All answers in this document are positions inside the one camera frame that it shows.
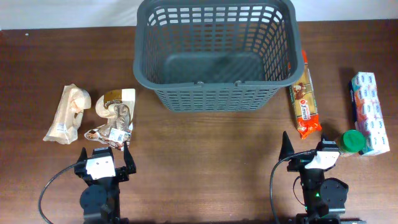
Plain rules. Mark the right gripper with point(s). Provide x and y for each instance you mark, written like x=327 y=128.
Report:
x=299 y=162

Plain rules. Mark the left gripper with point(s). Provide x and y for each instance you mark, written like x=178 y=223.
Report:
x=122 y=173

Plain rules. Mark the orange biscuit packet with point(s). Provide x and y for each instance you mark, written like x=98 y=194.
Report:
x=304 y=103

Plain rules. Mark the green lid jar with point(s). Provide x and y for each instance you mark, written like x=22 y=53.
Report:
x=350 y=142

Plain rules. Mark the beige bread bag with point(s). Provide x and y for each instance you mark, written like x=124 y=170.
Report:
x=69 y=114

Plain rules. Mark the brown white snack bag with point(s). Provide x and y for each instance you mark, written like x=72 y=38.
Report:
x=117 y=106

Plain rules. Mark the tissue pack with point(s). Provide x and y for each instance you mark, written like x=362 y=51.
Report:
x=367 y=113

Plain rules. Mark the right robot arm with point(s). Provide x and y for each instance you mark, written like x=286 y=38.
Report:
x=323 y=198

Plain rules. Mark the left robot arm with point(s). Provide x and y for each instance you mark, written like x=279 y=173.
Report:
x=100 y=201

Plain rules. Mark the grey plastic basket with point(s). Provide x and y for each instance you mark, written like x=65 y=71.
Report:
x=217 y=55

